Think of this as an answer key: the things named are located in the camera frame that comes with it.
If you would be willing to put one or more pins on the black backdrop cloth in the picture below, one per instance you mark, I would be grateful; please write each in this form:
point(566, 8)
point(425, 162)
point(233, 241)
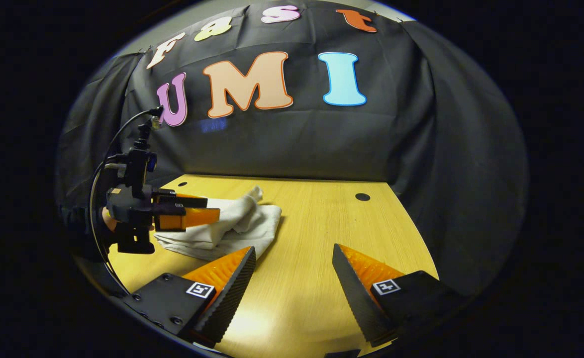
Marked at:
point(297, 144)

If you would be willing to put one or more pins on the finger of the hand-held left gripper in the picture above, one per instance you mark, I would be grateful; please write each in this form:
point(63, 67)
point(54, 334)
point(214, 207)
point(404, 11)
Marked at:
point(187, 200)
point(197, 217)

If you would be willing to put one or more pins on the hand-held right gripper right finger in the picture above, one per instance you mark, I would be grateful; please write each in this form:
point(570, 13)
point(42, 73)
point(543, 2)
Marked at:
point(356, 298)

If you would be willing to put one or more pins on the white jeans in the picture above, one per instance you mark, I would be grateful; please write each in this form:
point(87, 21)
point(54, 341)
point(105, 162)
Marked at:
point(242, 223)

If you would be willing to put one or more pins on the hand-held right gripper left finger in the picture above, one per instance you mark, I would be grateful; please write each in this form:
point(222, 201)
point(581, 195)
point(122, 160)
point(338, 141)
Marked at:
point(232, 298)

